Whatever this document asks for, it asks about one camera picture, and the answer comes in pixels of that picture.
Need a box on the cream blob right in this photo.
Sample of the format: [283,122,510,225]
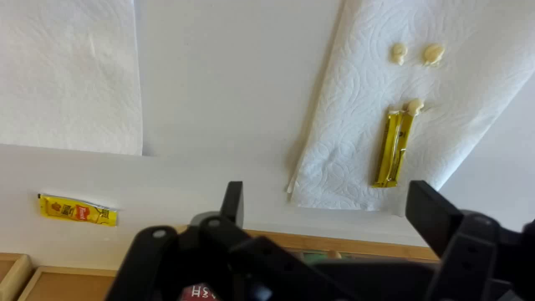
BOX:
[421,43,445,65]

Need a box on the cream blob left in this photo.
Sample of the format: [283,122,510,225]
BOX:
[390,43,408,65]

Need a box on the yellow mustard sachet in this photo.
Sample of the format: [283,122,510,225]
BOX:
[37,194,119,225]

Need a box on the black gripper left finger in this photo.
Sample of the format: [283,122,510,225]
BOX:
[105,180,313,301]

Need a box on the cream blob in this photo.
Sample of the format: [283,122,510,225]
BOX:
[421,43,445,65]
[390,43,408,65]

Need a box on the wooden condiment stand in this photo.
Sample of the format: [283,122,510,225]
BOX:
[0,230,438,301]

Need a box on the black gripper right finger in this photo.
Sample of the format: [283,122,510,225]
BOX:
[405,180,535,301]

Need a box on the white paper towel left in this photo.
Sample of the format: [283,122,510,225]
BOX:
[0,0,142,155]

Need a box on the white paper towel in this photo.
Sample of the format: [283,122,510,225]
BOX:
[0,0,142,155]
[288,0,535,214]

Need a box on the white paper towel right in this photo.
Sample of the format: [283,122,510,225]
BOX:
[288,0,535,214]

